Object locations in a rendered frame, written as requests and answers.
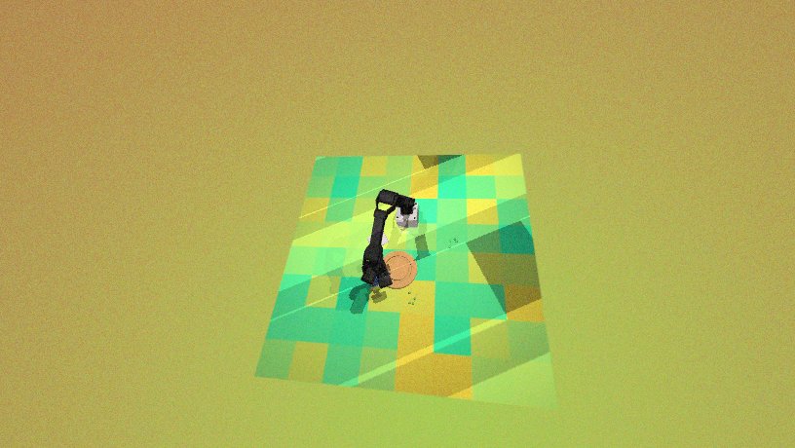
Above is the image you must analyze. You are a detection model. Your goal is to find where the tan round bead board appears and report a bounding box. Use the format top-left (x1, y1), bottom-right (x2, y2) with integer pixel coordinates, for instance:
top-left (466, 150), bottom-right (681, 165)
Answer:
top-left (383, 250), bottom-right (417, 288)

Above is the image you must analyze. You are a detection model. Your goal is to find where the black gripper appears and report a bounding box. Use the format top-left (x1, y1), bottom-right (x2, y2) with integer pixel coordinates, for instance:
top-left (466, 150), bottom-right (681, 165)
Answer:
top-left (376, 260), bottom-right (393, 288)

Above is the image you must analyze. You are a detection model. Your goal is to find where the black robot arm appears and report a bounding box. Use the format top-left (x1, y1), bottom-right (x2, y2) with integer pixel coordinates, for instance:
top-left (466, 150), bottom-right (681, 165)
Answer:
top-left (361, 189), bottom-right (415, 284)

